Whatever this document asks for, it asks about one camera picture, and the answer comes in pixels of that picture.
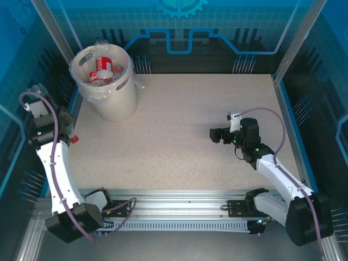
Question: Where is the large clear cola bottle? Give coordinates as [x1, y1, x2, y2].
[95, 56, 114, 79]

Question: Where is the clear plastic bin liner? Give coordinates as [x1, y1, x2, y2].
[69, 38, 145, 105]

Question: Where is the cream plastic waste bin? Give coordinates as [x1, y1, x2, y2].
[70, 43, 138, 122]

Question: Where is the black mounting plate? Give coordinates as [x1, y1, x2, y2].
[102, 200, 137, 218]
[227, 200, 277, 218]

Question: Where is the purple cable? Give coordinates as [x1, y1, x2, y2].
[21, 91, 137, 244]
[236, 107, 326, 255]

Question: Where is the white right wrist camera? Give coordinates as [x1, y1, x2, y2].
[227, 110, 243, 134]

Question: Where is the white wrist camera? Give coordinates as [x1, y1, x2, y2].
[227, 110, 243, 134]
[26, 96, 49, 118]

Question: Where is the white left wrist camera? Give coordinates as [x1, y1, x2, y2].
[26, 96, 49, 118]

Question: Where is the aluminium table side rail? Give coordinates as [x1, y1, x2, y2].
[272, 76, 314, 197]

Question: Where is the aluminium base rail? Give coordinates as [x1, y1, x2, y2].
[34, 189, 326, 221]

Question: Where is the aluminium frame post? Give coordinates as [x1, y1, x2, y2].
[273, 0, 328, 84]
[29, 0, 82, 65]

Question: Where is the white slotted cable duct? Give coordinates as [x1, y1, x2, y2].
[103, 219, 251, 232]

